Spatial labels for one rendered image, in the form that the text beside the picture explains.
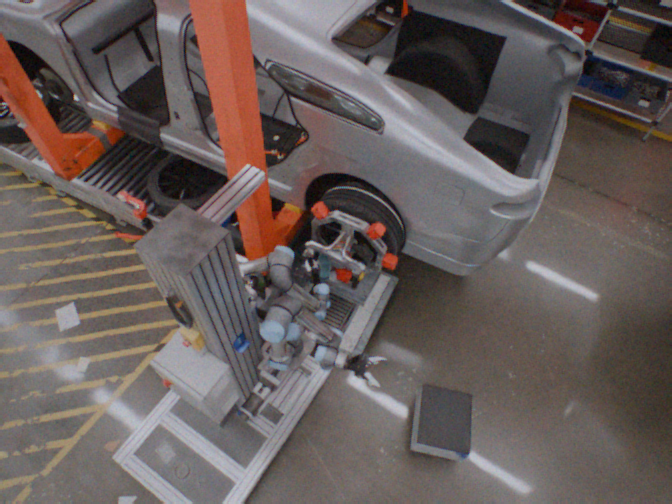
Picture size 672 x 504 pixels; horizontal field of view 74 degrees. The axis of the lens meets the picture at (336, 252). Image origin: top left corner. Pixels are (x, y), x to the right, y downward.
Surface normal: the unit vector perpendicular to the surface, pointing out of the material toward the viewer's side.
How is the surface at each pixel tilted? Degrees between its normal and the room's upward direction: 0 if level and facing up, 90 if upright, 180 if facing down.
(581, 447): 0
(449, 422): 0
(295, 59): 39
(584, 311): 0
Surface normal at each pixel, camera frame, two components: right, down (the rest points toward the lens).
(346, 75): -0.13, -0.07
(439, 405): 0.04, -0.56
